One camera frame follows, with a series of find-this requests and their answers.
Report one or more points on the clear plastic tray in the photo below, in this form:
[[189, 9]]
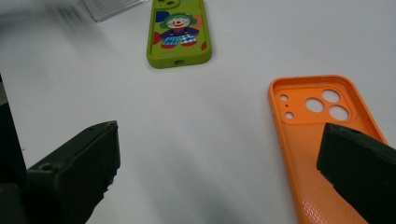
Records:
[[106, 9]]

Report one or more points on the green snack packet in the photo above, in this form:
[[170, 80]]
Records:
[[155, 56]]

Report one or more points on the orange phone case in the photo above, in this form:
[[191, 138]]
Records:
[[299, 149]]

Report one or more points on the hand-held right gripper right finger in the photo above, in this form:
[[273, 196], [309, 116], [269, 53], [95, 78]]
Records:
[[361, 168]]

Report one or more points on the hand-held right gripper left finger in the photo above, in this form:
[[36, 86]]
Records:
[[74, 174]]

